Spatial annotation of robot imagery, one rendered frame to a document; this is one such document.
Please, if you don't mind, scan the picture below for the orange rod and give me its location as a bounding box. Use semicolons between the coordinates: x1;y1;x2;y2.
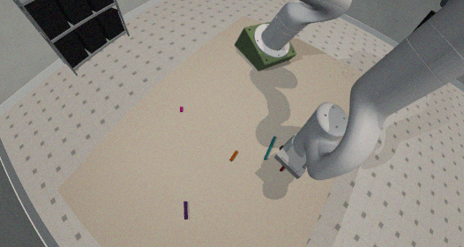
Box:
229;151;238;161

